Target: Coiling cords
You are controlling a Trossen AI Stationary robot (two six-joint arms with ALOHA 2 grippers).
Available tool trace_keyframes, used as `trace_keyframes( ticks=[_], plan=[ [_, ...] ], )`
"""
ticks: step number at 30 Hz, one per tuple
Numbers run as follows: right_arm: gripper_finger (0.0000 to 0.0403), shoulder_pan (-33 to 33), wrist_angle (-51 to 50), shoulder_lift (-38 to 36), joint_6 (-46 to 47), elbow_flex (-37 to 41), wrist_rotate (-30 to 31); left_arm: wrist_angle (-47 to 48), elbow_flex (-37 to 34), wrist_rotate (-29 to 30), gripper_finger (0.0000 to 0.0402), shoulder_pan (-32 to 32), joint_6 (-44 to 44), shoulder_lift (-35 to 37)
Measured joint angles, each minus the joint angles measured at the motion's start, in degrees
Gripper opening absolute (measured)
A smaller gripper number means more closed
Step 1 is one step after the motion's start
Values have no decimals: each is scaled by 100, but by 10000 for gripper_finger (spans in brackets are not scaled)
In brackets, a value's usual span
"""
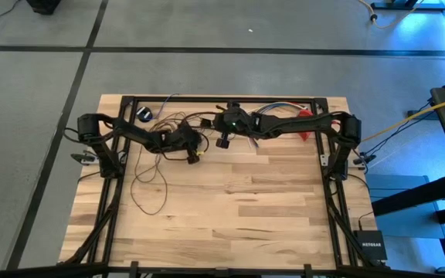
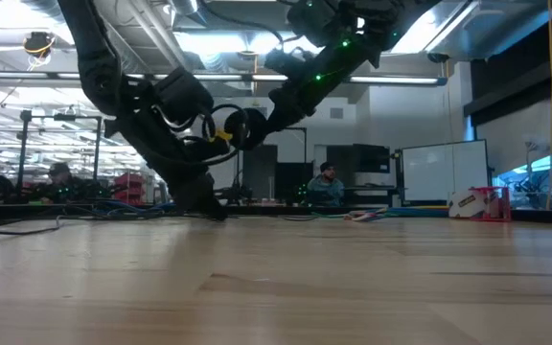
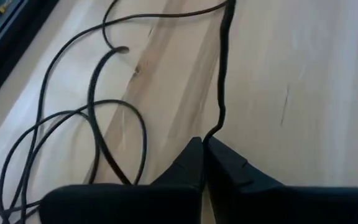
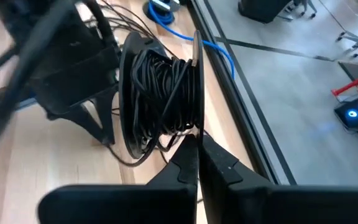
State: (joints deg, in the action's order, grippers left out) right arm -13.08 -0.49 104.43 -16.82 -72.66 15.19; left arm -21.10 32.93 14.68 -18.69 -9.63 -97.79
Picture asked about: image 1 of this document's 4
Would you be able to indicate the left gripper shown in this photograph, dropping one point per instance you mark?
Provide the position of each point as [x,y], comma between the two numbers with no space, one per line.
[182,139]

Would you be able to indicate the black plastic spool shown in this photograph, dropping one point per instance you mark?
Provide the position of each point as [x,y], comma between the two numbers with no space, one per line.
[206,123]

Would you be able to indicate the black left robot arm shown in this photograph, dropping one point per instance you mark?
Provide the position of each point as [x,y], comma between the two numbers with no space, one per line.
[130,133]

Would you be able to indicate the blue round camera mount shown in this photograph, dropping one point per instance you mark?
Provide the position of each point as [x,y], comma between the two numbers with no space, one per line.
[144,114]

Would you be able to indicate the black overhead gantry bar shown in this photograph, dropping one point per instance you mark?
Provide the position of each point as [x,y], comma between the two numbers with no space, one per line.
[222,272]

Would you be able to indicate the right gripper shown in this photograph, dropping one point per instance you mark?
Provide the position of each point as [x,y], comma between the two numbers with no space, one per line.
[238,121]

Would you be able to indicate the black Netgear box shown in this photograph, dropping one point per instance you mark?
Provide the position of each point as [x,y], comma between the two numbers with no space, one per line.
[370,245]

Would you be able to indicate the red tape dispenser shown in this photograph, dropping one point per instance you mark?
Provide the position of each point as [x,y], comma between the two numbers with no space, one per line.
[305,114]

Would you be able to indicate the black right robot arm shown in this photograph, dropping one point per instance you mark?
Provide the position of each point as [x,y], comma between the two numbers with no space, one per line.
[315,123]

